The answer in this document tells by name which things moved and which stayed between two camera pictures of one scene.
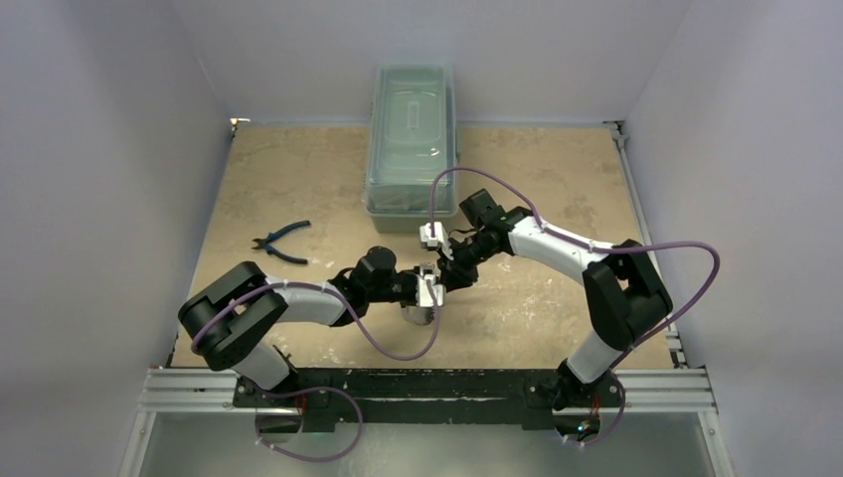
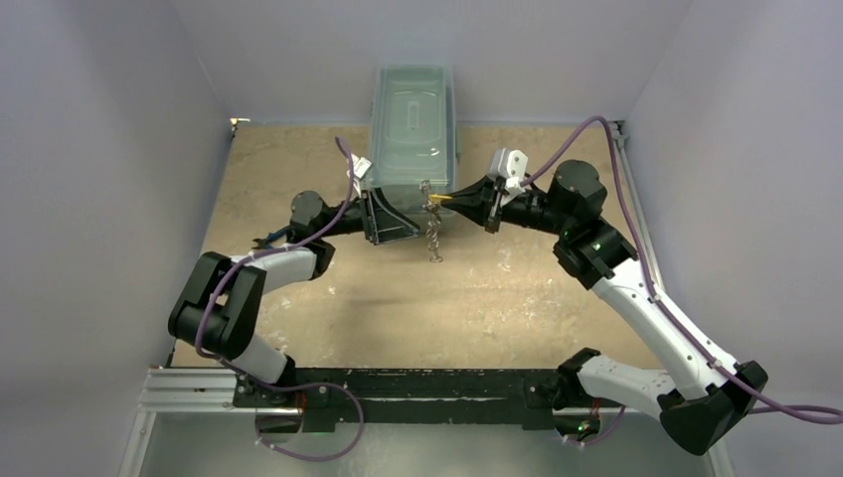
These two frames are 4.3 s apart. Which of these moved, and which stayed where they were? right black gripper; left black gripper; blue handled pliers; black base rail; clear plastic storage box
Moved: right black gripper; left black gripper
Stayed: black base rail; clear plastic storage box; blue handled pliers
